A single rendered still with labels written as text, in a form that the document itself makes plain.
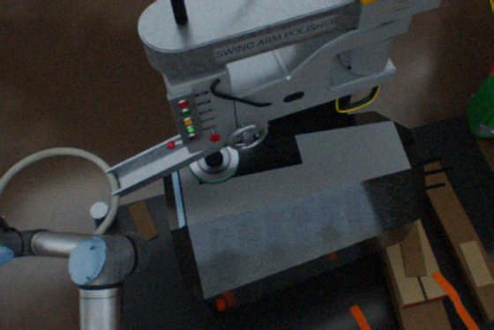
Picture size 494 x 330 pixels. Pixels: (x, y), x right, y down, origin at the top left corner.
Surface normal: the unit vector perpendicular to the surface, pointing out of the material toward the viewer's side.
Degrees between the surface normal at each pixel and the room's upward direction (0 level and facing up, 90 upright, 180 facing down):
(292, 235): 45
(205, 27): 0
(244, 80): 4
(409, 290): 0
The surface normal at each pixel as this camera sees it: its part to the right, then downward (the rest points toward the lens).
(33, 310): 0.01, -0.47
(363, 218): 0.20, 0.27
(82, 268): -0.56, -0.14
